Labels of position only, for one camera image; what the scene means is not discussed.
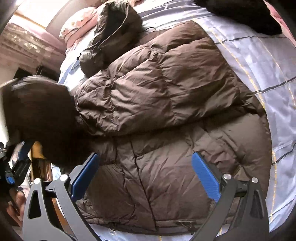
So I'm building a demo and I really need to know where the person's left hand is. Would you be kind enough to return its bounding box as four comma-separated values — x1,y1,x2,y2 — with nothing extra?
6,191,26,227

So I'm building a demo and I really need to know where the brown puffer jacket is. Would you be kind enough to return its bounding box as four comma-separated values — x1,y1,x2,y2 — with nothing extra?
1,1,272,235

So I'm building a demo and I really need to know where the light blue plaid bedsheet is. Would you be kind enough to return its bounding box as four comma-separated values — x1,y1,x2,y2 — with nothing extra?
59,1,295,240

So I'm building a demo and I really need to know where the wooden bedside cabinet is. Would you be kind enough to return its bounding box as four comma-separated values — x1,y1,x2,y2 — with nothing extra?
31,142,53,181

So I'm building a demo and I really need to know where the pink floral pillow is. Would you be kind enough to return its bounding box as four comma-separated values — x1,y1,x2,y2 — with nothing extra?
59,7,99,49

